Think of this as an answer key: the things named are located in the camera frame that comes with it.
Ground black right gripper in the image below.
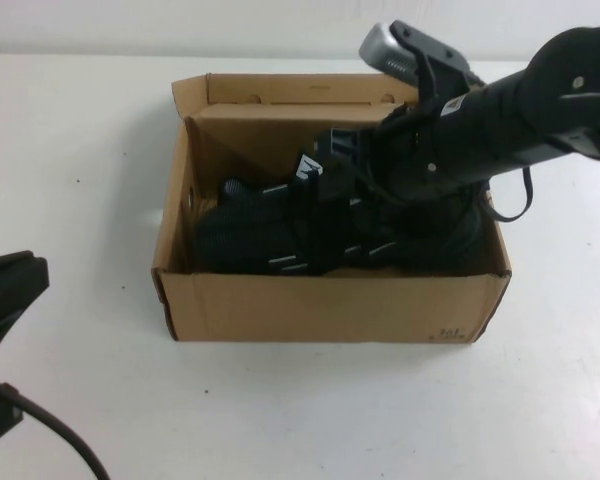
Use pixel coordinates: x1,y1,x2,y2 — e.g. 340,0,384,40
317,99,439,204

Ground black knit sneaker white stripes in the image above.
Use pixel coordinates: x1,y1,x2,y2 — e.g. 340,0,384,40
214,154,326,211
194,164,494,277

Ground brown cardboard shoe box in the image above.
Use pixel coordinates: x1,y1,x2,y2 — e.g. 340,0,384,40
149,72,512,344

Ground dark left arm cable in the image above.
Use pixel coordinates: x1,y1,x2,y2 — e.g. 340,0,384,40
0,373,109,480

